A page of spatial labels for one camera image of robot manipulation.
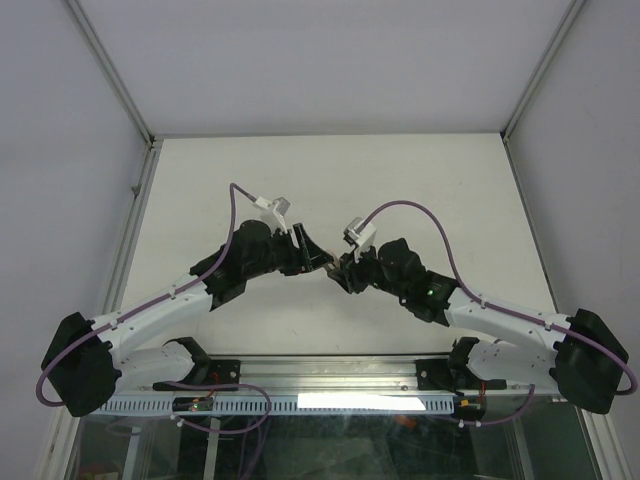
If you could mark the white slotted cable duct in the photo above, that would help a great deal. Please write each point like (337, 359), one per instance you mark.
(236, 403)

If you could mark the right aluminium frame post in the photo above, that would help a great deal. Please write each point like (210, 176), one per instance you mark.
(560, 33)

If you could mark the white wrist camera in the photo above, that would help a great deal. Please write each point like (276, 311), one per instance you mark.
(360, 236)
(272, 213)

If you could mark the left aluminium frame post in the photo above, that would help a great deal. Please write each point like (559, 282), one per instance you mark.
(89, 35)

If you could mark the aluminium mounting rail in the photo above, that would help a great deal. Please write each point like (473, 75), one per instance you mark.
(372, 374)

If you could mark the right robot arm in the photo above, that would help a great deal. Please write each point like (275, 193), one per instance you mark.
(577, 355)

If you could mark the aluminium frame post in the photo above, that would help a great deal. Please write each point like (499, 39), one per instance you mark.
(560, 33)
(89, 35)

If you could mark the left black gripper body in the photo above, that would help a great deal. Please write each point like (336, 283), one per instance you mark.
(283, 255)

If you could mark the pink stapler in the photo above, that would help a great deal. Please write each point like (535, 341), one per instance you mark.
(333, 263)

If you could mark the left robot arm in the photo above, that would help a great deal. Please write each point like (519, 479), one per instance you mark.
(90, 360)

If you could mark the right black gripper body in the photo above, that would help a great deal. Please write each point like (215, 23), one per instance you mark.
(366, 272)

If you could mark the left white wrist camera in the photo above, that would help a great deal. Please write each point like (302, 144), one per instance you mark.
(272, 213)

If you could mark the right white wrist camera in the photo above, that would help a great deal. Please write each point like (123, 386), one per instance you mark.
(360, 236)

